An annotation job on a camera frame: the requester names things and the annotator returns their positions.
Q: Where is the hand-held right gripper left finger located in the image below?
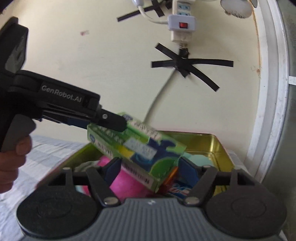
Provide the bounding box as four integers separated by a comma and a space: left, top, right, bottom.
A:
46, 157, 122, 207

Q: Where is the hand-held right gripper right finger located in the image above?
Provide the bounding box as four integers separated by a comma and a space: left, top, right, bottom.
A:
178, 157, 258, 205

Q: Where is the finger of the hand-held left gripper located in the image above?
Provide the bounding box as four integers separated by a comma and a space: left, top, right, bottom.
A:
40, 104, 127, 132

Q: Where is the magenta pouch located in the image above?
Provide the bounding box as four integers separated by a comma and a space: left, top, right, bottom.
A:
98, 156, 153, 202

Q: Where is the blue and white box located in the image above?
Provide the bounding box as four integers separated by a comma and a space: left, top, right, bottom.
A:
166, 178, 199, 198

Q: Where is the pink biscuit tin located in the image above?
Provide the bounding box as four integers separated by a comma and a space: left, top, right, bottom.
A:
35, 132, 235, 202

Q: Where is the long green box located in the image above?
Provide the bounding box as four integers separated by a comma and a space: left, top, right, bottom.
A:
87, 112, 187, 193

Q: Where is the person's left hand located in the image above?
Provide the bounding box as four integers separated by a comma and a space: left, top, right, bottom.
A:
0, 136, 33, 194

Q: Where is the striped bedsheet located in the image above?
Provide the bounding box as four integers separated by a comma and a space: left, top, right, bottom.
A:
0, 136, 247, 241

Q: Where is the large black tape cross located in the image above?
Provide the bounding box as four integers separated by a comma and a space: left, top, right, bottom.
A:
151, 43, 234, 92

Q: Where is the small black tape cross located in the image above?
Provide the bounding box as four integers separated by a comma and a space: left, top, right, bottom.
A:
117, 0, 167, 23

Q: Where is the white power strip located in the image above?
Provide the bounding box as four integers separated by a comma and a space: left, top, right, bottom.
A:
172, 0, 194, 17

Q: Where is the white wall cable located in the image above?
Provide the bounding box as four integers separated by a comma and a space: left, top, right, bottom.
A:
142, 67, 178, 123

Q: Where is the white window frame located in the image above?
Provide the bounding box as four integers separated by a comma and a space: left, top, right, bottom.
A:
245, 0, 296, 186

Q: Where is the white switch adapter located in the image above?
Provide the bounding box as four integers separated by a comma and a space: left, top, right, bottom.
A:
167, 14, 197, 43

